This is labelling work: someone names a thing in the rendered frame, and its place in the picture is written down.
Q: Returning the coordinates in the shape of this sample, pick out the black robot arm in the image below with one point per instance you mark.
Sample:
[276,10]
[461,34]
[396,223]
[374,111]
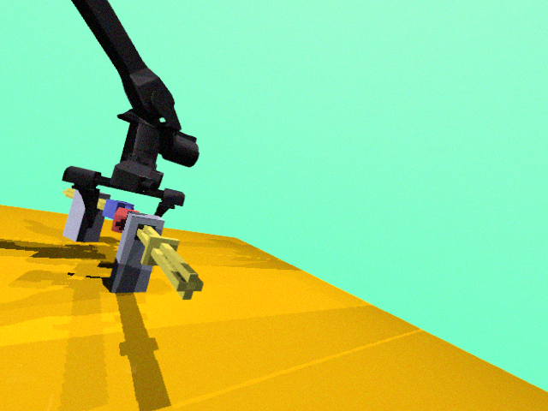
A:
[149,98]

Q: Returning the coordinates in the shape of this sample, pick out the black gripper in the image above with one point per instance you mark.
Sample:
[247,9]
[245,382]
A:
[86,181]

